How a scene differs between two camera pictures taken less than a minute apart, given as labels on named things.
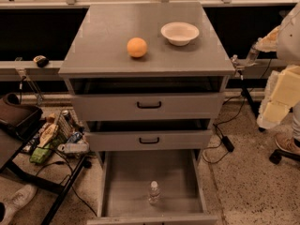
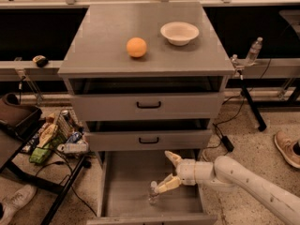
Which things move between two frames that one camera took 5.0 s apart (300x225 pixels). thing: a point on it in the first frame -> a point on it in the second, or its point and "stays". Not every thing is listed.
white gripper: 290,44 -> 187,172
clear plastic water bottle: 155,193 stays
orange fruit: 136,47 stays
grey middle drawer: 148,140 stays
